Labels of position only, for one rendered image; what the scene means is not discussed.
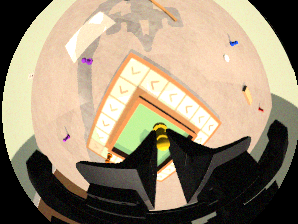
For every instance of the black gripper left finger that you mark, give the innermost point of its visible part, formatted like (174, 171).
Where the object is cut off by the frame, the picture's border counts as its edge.
(138, 171)

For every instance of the white game board track with arrows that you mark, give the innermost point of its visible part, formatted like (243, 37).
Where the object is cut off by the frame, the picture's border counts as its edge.
(144, 115)

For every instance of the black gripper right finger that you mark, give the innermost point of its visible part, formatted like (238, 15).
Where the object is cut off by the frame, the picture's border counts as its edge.
(195, 163)

